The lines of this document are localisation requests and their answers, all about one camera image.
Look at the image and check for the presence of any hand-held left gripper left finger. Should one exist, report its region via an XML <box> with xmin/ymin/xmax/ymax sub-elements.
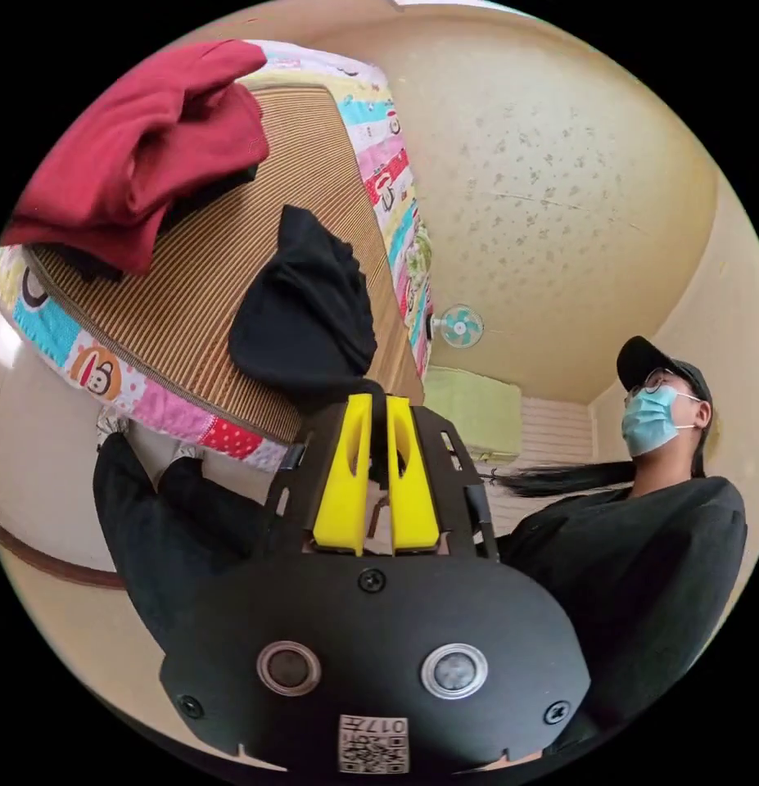
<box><xmin>312</xmin><ymin>393</ymin><xmax>374</xmax><ymax>558</ymax></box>

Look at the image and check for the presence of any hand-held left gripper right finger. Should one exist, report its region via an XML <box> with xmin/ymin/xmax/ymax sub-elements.
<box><xmin>386</xmin><ymin>396</ymin><xmax>441</xmax><ymax>556</ymax></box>

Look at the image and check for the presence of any black long sleeve shirt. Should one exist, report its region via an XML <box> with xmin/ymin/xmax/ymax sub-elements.
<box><xmin>93</xmin><ymin>205</ymin><xmax>394</xmax><ymax>653</ymax></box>

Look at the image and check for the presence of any person's body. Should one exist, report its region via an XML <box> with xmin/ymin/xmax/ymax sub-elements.
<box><xmin>491</xmin><ymin>335</ymin><xmax>749</xmax><ymax>757</ymax></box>

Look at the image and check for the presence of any bed with woven mat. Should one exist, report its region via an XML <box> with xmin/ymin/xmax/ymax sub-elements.
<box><xmin>0</xmin><ymin>38</ymin><xmax>436</xmax><ymax>475</ymax></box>

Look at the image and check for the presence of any pile of clothes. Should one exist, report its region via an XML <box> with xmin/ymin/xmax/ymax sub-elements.
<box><xmin>0</xmin><ymin>38</ymin><xmax>271</xmax><ymax>285</ymax></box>

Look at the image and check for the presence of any white and teal wall fan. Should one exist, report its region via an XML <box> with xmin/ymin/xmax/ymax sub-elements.
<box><xmin>430</xmin><ymin>304</ymin><xmax>486</xmax><ymax>350</ymax></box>

